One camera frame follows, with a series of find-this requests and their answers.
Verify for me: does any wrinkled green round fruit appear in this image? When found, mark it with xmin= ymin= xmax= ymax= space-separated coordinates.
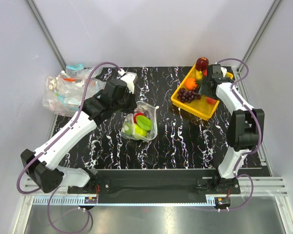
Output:
xmin=122 ymin=122 xmax=133 ymax=135

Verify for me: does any green star fruit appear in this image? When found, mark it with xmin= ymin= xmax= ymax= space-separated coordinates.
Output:
xmin=136 ymin=115 xmax=152 ymax=131

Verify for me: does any clear zip top bag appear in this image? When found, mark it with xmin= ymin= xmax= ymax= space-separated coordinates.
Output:
xmin=121 ymin=101 xmax=159 ymax=142

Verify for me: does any smooth green apple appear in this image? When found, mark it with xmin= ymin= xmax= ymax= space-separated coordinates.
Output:
xmin=134 ymin=123 xmax=147 ymax=137

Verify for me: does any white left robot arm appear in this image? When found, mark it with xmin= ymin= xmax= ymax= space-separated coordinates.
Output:
xmin=21 ymin=73 xmax=137 ymax=193

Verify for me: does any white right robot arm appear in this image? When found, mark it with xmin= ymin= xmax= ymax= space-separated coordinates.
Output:
xmin=199 ymin=64 xmax=265 ymax=193

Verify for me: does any pile of clear zip bags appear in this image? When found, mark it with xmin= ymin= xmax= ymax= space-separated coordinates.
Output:
xmin=42 ymin=64 xmax=92 ymax=117

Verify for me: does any small yellow fruit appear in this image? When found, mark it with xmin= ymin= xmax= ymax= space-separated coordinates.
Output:
xmin=195 ymin=70 xmax=203 ymax=80

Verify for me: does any dark red apple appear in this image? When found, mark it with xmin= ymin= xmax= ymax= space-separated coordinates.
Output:
xmin=195 ymin=57 xmax=209 ymax=71

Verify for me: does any pink peach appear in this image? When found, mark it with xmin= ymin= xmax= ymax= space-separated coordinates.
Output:
xmin=206 ymin=97 xmax=217 ymax=105

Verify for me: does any orange fruit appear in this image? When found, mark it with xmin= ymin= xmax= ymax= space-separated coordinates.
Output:
xmin=185 ymin=78 xmax=198 ymax=91

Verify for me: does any dark purple grape bunch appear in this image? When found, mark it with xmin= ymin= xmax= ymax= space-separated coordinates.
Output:
xmin=177 ymin=88 xmax=201 ymax=103

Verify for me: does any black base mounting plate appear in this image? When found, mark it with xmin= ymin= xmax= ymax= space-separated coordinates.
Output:
xmin=67 ymin=169 xmax=241 ymax=195

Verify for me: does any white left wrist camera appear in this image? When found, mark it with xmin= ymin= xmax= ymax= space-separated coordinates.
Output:
xmin=118 ymin=69 xmax=138 ymax=94

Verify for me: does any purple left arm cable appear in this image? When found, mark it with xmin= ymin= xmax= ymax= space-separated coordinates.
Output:
xmin=16 ymin=62 xmax=126 ymax=232

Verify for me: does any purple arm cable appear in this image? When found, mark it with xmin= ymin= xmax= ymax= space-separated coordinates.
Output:
xmin=191 ymin=58 xmax=262 ymax=212
xmin=16 ymin=62 xmax=126 ymax=232

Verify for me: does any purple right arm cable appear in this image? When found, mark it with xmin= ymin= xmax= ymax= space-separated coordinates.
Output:
xmin=191 ymin=58 xmax=262 ymax=212

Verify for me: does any aluminium frame rail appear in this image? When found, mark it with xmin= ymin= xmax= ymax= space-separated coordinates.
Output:
xmin=28 ymin=176 xmax=287 ymax=208

